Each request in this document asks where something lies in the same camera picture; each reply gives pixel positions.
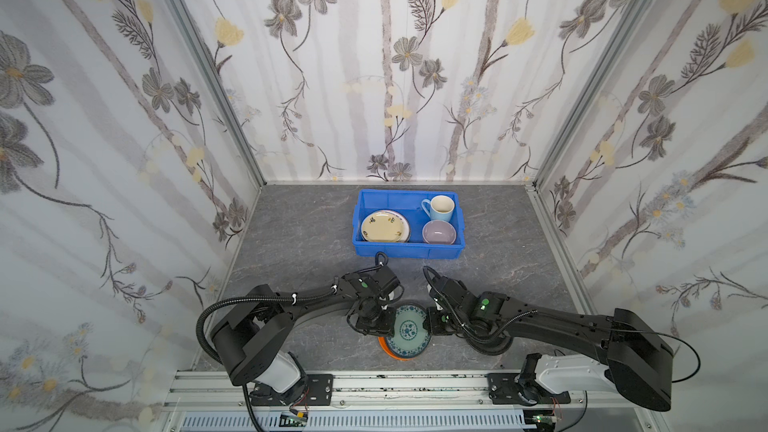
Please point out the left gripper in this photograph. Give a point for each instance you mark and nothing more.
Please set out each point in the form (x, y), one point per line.
(372, 320)

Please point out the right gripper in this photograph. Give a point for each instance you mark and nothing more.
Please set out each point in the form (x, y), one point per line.
(442, 318)

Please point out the orange plate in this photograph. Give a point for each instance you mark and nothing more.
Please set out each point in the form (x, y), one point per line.
(399, 351)

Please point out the purple ceramic bowl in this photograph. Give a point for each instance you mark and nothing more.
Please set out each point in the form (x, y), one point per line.
(439, 232)

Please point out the cream plate with flower marks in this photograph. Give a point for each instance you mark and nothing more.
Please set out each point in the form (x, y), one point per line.
(385, 226)

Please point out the light blue mug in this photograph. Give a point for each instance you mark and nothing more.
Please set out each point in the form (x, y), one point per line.
(439, 208)

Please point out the blue plastic bin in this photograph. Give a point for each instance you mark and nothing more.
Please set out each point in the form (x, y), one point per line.
(414, 206)

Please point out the black plate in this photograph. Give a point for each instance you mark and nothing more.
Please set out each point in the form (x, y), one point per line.
(491, 345)

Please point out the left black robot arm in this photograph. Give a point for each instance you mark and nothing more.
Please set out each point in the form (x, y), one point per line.
(246, 334)

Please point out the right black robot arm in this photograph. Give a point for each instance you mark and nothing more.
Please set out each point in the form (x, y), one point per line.
(639, 362)

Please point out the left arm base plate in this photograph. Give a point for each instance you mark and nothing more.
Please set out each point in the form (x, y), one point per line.
(312, 390)

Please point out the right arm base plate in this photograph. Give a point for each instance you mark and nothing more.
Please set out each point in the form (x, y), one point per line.
(509, 388)

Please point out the white cable duct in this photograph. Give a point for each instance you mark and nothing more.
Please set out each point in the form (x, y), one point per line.
(398, 420)

